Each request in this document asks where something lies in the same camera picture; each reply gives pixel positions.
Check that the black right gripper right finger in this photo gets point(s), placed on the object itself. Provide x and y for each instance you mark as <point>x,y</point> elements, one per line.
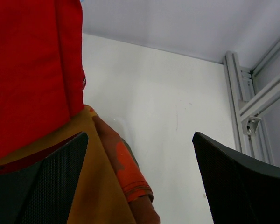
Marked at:
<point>239,188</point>

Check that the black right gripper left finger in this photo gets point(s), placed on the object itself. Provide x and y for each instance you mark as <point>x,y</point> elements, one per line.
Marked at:
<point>39,188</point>

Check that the red trousers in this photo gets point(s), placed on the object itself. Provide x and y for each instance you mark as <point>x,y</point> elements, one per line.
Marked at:
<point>41,73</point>

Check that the aluminium frame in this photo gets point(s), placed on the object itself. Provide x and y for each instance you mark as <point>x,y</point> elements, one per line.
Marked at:
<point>253,93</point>

